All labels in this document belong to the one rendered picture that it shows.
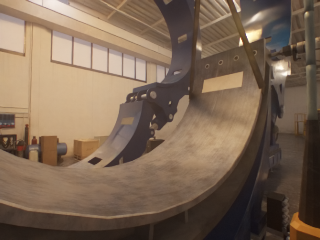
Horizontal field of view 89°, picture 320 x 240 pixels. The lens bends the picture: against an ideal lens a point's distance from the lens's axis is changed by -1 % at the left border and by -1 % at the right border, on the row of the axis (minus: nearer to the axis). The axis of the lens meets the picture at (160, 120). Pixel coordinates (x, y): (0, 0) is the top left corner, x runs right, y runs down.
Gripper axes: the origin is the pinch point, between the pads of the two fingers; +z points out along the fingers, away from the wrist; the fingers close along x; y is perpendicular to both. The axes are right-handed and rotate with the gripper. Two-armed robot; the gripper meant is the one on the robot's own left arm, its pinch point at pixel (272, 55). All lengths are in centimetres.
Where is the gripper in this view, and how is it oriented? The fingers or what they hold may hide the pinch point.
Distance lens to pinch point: 183.7
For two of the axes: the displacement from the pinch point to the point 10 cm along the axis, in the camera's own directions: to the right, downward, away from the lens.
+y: 0.0, -10.0, 0.3
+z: -6.8, 0.2, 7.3
